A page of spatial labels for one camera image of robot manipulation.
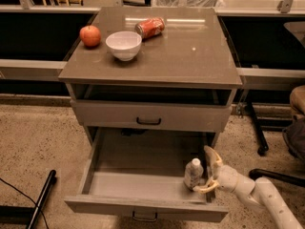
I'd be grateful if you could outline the black office chair base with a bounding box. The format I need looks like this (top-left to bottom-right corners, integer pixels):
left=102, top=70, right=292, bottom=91
left=245, top=102, right=305, bottom=187

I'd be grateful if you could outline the black floor cable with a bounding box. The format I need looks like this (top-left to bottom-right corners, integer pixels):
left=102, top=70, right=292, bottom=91
left=0, top=177, right=51, bottom=229

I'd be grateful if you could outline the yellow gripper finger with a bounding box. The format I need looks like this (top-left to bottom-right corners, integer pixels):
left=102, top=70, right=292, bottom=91
left=204, top=145, right=223, bottom=176
left=193, top=179, right=219, bottom=194

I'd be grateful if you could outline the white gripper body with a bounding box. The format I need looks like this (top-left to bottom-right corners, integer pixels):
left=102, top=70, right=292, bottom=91
left=213, top=165, right=255, bottom=207

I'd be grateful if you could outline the white bowl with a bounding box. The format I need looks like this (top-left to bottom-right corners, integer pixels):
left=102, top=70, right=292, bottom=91
left=106, top=31, right=142, bottom=61

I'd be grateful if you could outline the open grey middle drawer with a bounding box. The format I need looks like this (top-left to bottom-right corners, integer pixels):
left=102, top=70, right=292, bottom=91
left=65, top=128, right=228, bottom=222

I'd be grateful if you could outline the clear plastic bottle blue label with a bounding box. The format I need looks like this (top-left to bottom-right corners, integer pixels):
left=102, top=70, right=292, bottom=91
left=184, top=158, right=204, bottom=190

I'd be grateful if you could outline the red soda can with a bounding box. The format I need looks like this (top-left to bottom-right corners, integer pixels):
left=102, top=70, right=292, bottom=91
left=134, top=17, right=165, bottom=39

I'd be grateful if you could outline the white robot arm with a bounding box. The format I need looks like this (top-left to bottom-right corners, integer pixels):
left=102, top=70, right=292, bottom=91
left=194, top=18, right=305, bottom=229

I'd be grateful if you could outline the red apple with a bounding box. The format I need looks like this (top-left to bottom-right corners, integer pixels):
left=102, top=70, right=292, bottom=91
left=79, top=25, right=101, bottom=47

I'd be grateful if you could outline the black stand leg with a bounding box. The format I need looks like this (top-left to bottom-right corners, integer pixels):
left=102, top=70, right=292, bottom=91
left=0, top=170, right=57, bottom=229

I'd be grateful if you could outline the closed grey top drawer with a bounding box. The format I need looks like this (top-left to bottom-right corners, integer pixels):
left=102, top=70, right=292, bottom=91
left=71, top=99, right=232, bottom=133

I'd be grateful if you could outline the grey drawer cabinet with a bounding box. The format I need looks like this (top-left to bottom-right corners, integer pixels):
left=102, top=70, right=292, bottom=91
left=59, top=7, right=242, bottom=145

